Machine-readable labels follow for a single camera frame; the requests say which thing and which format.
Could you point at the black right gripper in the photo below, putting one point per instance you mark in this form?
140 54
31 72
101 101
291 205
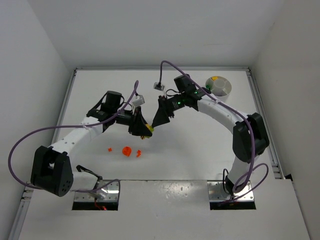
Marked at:
164 107

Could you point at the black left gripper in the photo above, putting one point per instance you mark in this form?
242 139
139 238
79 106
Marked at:
135 120

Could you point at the yellow green lego stack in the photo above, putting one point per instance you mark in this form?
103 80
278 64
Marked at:
147 132

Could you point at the orange round lego piece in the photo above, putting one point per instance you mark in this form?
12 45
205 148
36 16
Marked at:
126 151

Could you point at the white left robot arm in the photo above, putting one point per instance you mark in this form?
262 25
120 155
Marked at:
52 166

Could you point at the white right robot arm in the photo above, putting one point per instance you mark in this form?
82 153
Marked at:
249 135

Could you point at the orange zigzag lego piece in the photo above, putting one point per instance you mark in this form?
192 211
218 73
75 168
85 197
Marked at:
138 153

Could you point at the white round divided container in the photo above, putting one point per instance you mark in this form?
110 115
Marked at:
221 87

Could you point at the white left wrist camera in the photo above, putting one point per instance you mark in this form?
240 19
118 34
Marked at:
138 101

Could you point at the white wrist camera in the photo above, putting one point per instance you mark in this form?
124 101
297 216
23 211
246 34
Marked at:
138 101
159 86

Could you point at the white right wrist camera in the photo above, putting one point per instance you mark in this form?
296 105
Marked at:
159 86

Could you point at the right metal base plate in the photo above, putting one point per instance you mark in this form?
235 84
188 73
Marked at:
217 194

